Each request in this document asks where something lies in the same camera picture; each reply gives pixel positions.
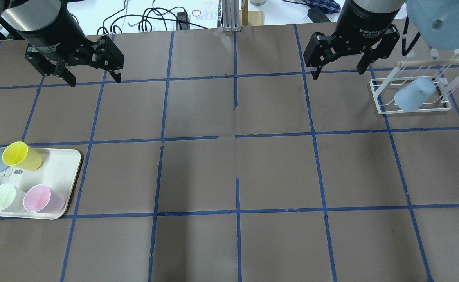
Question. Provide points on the aluminium frame post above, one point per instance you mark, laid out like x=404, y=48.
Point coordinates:
x=230, y=15

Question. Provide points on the pink plastic cup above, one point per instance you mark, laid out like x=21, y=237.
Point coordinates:
x=43, y=199

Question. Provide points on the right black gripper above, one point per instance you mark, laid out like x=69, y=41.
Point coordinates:
x=364, y=24

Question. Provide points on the white wire cup rack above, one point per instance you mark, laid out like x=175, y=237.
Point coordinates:
x=444, y=72

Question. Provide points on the black power adapter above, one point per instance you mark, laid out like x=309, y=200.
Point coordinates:
x=317, y=16

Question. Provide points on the light blue plastic cup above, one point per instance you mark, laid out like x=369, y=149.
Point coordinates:
x=414, y=95

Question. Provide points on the pale green plastic cup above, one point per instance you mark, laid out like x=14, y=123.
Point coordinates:
x=11, y=198

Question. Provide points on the blue checkered folded umbrella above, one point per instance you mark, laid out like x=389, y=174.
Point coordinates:
x=326, y=6

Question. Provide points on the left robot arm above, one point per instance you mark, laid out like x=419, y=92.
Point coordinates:
x=19, y=13

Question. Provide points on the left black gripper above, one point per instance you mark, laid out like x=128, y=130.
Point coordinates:
x=45, y=29

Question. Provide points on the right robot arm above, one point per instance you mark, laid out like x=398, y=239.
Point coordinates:
x=437, y=22

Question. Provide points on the beige plastic tray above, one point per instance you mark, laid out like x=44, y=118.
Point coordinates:
x=59, y=171

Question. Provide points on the yellow plastic cup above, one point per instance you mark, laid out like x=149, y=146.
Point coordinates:
x=20, y=155

